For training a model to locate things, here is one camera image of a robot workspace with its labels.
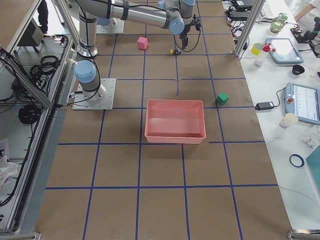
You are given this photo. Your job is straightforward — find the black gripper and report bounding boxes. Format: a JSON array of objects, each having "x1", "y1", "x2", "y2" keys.
[{"x1": 179, "y1": 16, "x2": 202, "y2": 49}]

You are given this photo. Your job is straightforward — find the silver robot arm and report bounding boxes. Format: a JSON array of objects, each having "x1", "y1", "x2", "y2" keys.
[
  {"x1": 77, "y1": 0, "x2": 201, "y2": 51},
  {"x1": 72, "y1": 8, "x2": 107, "y2": 107}
]

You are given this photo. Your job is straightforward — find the yellow tape roll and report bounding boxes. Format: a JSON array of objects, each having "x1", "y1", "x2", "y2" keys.
[{"x1": 251, "y1": 42, "x2": 264, "y2": 56}]

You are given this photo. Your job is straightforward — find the clear plastic bottle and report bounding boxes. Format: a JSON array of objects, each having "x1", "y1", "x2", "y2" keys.
[{"x1": 253, "y1": 42, "x2": 272, "y2": 68}]

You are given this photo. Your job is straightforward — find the pink plastic bin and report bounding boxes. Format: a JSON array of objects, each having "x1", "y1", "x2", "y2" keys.
[{"x1": 144, "y1": 99, "x2": 206, "y2": 144}]

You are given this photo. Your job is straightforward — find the green glass bottle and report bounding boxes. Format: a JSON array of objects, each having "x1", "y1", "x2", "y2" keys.
[{"x1": 269, "y1": 13, "x2": 288, "y2": 33}]

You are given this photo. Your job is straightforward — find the far teach pendant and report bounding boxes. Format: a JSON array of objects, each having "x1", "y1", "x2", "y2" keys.
[{"x1": 265, "y1": 37, "x2": 304, "y2": 65}]

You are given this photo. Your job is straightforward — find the teach pendant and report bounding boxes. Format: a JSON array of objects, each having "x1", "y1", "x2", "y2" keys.
[
  {"x1": 284, "y1": 82, "x2": 320, "y2": 125},
  {"x1": 265, "y1": 37, "x2": 304, "y2": 65}
]

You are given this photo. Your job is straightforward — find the black power adapter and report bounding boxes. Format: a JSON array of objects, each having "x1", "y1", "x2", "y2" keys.
[{"x1": 254, "y1": 101, "x2": 275, "y2": 111}]

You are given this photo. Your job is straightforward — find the black bowl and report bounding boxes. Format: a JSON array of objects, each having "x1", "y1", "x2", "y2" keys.
[{"x1": 291, "y1": 64, "x2": 305, "y2": 76}]

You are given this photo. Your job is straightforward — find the near teach pendant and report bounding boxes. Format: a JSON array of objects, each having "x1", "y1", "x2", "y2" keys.
[{"x1": 284, "y1": 82, "x2": 320, "y2": 125}]

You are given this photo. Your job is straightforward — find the blue tape roll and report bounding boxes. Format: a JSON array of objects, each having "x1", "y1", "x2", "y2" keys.
[{"x1": 289, "y1": 153, "x2": 305, "y2": 168}]

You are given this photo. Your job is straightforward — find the teal notebook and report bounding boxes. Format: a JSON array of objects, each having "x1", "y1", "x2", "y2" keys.
[{"x1": 306, "y1": 145, "x2": 320, "y2": 189}]

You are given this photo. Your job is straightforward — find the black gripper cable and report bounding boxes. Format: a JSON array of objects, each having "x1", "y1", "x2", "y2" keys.
[{"x1": 173, "y1": 14, "x2": 202, "y2": 53}]

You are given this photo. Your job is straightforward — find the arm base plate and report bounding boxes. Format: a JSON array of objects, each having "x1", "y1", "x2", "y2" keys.
[
  {"x1": 96, "y1": 17, "x2": 125, "y2": 35},
  {"x1": 72, "y1": 78, "x2": 117, "y2": 111}
]

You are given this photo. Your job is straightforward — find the aluminium frame post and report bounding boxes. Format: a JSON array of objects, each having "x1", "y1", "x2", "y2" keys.
[{"x1": 233, "y1": 0, "x2": 265, "y2": 57}]

